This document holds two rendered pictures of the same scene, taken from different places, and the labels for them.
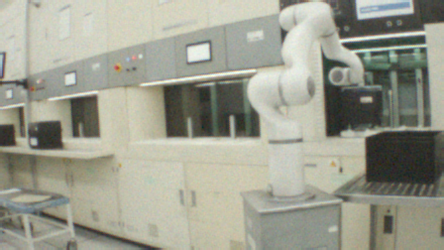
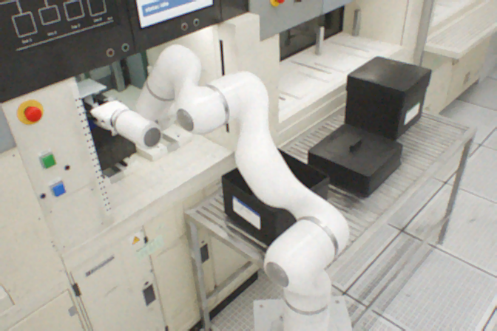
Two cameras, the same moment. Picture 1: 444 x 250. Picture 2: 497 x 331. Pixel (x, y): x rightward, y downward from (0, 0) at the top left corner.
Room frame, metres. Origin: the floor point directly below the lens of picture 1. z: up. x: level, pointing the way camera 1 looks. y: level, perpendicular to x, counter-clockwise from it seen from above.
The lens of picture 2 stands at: (1.26, 0.59, 1.90)
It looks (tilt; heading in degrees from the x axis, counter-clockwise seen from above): 35 degrees down; 280
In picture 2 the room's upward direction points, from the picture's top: 3 degrees counter-clockwise
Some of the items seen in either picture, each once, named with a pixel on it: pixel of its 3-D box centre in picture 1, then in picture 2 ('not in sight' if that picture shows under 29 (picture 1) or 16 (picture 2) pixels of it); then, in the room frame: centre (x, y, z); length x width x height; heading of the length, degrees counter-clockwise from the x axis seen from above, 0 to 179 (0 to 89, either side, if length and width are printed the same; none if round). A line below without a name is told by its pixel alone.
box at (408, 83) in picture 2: not in sight; (385, 97); (0.93, -1.42, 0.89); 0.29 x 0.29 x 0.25; 57
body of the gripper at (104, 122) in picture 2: not in sight; (112, 115); (1.90, -0.63, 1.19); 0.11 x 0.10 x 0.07; 145
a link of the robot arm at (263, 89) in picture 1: (275, 106); (300, 270); (1.27, -0.15, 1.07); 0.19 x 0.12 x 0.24; 55
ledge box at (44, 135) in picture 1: (45, 134); not in sight; (3.27, 1.77, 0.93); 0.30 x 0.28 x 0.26; 52
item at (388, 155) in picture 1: (406, 155); (274, 195); (1.39, -0.69, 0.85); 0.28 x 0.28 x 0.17; 50
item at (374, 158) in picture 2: not in sight; (354, 154); (1.09, -1.01, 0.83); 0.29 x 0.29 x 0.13; 57
